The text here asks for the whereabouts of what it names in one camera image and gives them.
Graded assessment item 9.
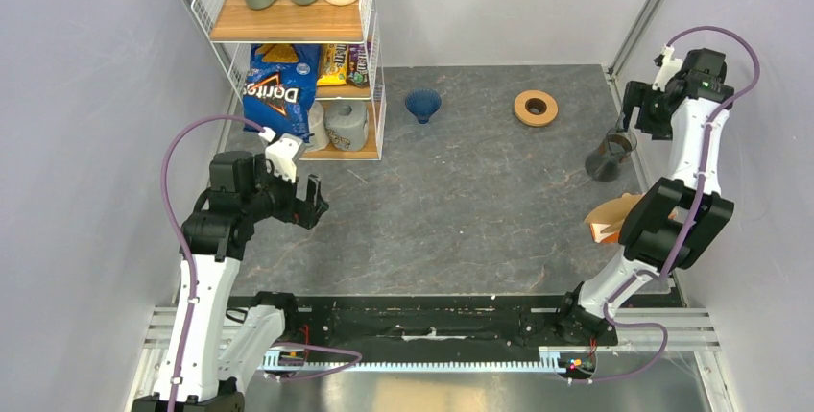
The grey toilet paper roll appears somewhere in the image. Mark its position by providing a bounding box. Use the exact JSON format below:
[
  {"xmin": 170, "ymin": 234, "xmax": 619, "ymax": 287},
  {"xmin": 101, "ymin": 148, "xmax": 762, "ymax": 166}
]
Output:
[{"xmin": 324, "ymin": 101, "xmax": 369, "ymax": 152}]

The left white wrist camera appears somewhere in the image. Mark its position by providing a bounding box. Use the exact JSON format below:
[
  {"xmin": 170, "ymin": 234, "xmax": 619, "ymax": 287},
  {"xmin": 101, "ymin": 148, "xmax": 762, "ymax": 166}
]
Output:
[{"xmin": 258, "ymin": 127, "xmax": 304, "ymax": 184}]

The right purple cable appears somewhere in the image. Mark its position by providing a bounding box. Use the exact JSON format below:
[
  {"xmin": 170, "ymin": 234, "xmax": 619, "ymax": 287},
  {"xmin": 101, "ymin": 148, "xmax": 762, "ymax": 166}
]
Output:
[{"xmin": 559, "ymin": 26, "xmax": 762, "ymax": 386}]

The dark brown candy bag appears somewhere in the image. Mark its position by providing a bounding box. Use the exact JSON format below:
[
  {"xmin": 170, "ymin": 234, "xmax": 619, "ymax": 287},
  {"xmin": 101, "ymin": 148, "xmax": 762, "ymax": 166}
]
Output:
[{"xmin": 347, "ymin": 44, "xmax": 370, "ymax": 88}]

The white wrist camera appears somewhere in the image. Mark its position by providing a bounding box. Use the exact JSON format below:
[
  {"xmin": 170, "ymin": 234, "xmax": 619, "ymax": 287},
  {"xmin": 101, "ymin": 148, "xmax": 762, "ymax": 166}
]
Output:
[
  {"xmin": 652, "ymin": 44, "xmax": 683, "ymax": 91},
  {"xmin": 258, "ymin": 127, "xmax": 304, "ymax": 184}
]

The blue Doritos chip bag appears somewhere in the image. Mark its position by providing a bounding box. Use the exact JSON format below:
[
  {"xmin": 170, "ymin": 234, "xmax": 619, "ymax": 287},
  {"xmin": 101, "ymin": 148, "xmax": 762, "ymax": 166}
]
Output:
[{"xmin": 242, "ymin": 43, "xmax": 321, "ymax": 142}]

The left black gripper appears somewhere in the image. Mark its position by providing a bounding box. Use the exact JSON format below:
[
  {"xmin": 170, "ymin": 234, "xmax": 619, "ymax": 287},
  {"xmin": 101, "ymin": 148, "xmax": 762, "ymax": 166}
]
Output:
[{"xmin": 242, "ymin": 154, "xmax": 328, "ymax": 229}]

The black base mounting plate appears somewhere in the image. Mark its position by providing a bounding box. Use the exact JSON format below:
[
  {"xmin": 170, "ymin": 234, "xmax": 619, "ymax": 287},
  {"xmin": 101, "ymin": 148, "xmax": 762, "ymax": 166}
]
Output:
[{"xmin": 226, "ymin": 292, "xmax": 671, "ymax": 362}]

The brown paper coffee filter pack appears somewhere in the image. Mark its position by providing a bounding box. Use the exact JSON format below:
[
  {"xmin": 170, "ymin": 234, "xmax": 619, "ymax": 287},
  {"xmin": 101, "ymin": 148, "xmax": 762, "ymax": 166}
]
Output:
[{"xmin": 584, "ymin": 193, "xmax": 644, "ymax": 244}]

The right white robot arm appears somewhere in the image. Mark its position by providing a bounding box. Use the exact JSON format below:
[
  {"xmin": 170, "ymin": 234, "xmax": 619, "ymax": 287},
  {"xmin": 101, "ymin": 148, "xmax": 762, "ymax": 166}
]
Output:
[{"xmin": 554, "ymin": 46, "xmax": 735, "ymax": 345}]

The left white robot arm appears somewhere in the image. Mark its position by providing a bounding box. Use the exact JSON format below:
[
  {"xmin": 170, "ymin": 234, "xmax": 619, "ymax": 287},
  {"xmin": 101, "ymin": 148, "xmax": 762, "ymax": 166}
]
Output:
[{"xmin": 132, "ymin": 149, "xmax": 328, "ymax": 411}]

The yellow M&M candy bag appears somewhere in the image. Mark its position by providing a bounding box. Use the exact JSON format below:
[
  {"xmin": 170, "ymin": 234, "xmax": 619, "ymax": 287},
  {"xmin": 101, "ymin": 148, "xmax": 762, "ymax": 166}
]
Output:
[{"xmin": 317, "ymin": 44, "xmax": 348, "ymax": 87}]

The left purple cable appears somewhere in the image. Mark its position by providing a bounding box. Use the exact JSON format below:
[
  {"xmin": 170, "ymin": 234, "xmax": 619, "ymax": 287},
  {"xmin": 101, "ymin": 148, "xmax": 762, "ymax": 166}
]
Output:
[{"xmin": 159, "ymin": 114, "xmax": 364, "ymax": 412}]

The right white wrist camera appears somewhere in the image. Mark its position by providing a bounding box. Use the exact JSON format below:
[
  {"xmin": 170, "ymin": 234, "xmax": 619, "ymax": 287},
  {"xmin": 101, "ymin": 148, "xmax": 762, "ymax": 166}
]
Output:
[{"xmin": 652, "ymin": 44, "xmax": 683, "ymax": 91}]

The glass coffee carafe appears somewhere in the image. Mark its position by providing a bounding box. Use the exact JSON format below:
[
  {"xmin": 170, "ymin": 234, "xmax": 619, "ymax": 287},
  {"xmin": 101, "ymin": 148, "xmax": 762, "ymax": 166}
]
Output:
[{"xmin": 585, "ymin": 129, "xmax": 637, "ymax": 182}]

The purple cable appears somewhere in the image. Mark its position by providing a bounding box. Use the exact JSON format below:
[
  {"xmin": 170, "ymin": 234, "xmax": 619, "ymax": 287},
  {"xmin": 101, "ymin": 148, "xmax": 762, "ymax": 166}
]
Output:
[
  {"xmin": 159, "ymin": 114, "xmax": 364, "ymax": 412},
  {"xmin": 559, "ymin": 26, "xmax": 762, "ymax": 386}
]

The white slotted cable duct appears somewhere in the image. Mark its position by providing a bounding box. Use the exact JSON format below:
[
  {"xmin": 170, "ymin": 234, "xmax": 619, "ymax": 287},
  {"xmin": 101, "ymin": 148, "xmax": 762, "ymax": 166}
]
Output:
[{"xmin": 258, "ymin": 349, "xmax": 596, "ymax": 376}]

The white toilet paper roll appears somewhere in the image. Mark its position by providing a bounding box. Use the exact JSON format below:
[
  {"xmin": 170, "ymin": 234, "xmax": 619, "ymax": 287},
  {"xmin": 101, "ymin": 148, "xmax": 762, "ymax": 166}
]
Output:
[{"xmin": 301, "ymin": 101, "xmax": 330, "ymax": 153}]

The white wire shelf rack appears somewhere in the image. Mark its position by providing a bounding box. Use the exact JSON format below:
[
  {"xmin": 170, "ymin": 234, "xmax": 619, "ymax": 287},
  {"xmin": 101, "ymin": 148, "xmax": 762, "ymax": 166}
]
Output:
[{"xmin": 190, "ymin": 0, "xmax": 387, "ymax": 160}]

